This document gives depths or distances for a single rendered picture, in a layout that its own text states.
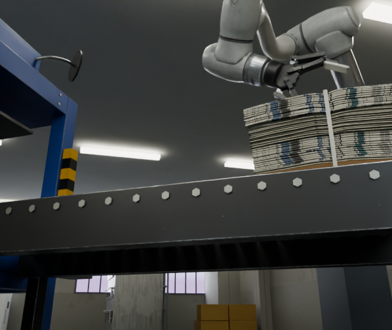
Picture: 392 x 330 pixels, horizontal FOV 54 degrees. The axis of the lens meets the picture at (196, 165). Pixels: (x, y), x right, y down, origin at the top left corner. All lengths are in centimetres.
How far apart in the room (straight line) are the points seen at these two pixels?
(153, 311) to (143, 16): 585
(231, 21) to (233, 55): 9
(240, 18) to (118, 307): 712
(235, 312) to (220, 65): 744
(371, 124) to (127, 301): 727
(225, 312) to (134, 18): 624
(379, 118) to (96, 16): 301
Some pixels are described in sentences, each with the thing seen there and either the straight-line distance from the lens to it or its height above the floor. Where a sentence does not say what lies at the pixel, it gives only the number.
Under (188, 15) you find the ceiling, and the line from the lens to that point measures 355.
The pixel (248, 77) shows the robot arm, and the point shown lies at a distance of 117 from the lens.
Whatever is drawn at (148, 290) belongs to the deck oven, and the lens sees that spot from 800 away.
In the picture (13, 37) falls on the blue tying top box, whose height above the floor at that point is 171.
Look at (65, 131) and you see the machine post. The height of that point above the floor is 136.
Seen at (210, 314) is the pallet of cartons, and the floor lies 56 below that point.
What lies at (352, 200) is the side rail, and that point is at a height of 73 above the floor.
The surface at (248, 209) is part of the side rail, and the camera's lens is 73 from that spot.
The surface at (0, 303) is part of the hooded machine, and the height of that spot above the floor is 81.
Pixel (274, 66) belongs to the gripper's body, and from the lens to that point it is 115.
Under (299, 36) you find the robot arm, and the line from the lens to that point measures 167.
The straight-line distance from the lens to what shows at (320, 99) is 96.
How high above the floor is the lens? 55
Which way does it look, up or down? 21 degrees up
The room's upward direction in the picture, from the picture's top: straight up
